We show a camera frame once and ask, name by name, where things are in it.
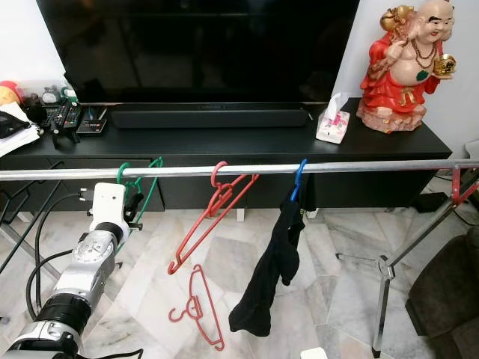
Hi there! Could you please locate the blue plastic hanger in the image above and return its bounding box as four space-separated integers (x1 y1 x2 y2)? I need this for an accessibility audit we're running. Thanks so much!
290 159 309 204

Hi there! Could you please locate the silver metal clothes rack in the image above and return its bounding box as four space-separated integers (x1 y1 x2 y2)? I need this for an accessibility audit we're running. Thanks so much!
0 159 479 358

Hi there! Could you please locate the black soundbar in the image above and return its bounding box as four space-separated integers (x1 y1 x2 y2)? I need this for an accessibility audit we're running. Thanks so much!
110 103 313 129

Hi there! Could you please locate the white paper stack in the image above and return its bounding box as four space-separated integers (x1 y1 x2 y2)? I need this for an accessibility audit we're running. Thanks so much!
0 101 42 156

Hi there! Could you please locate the plain black garment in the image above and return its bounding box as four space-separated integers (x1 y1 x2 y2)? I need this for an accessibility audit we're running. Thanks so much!
228 172 308 337

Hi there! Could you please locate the black pouch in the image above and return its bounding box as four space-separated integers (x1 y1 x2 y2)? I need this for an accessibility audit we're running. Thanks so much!
0 112 31 139

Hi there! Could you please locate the black TV cabinet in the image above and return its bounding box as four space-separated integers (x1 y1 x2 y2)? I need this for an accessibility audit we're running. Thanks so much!
0 101 454 214

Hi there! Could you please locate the orange round doll figurine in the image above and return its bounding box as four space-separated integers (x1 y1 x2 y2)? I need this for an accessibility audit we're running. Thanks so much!
0 80 25 107

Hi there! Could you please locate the black flat television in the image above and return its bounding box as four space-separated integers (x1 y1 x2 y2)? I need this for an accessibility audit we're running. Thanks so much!
37 0 361 105

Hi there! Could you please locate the white pink tissue box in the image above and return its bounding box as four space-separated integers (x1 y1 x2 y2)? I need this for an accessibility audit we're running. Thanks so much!
316 92 353 144

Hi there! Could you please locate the black power adapter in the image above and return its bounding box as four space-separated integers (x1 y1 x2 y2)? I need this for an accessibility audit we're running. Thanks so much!
412 192 450 214

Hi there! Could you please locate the red laughing Buddha statue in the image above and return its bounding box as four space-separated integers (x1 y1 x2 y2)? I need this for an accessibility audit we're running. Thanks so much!
357 0 461 134

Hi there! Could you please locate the dark grey fabric sofa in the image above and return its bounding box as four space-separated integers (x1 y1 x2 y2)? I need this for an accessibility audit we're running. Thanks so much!
404 228 479 359

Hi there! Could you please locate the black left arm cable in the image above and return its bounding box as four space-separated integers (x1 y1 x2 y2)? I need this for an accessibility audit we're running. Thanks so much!
26 191 97 322

